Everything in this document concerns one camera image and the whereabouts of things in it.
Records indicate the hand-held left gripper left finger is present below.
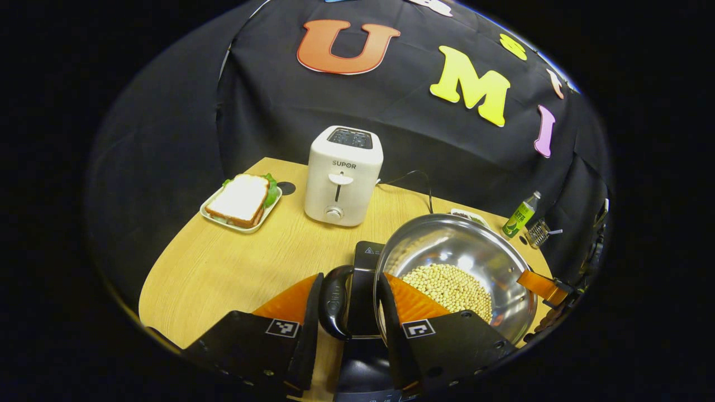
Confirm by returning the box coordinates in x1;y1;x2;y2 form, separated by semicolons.
182;272;325;394

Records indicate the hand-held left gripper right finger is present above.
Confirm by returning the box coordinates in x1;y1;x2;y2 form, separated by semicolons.
375;272;518;394

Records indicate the black induction cooktop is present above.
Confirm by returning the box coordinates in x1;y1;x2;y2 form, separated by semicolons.
334;241;425;402

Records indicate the stainless steel pot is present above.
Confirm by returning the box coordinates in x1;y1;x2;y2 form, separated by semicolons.
318;214;538;347

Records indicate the metal mesh utensil holder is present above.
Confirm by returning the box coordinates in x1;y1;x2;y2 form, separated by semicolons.
525;219;551;249

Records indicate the green drink bottle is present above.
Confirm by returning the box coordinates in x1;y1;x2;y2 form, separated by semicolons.
502;191;542;239

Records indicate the pile of soybeans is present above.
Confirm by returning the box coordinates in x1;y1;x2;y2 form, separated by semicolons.
401;264;493;324

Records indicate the white divided dish of beans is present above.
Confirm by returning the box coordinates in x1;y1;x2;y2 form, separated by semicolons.
450;208;492;228

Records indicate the sandwich with lettuce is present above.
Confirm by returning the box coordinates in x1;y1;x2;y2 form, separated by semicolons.
206;173;279;228

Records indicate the white toaster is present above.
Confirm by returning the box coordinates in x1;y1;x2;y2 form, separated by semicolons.
304;126;384;227

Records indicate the black backdrop cloth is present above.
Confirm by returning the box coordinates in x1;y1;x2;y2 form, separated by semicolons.
87;0;612;313

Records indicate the black power cord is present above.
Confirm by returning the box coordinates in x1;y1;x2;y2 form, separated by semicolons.
380;170;435;214

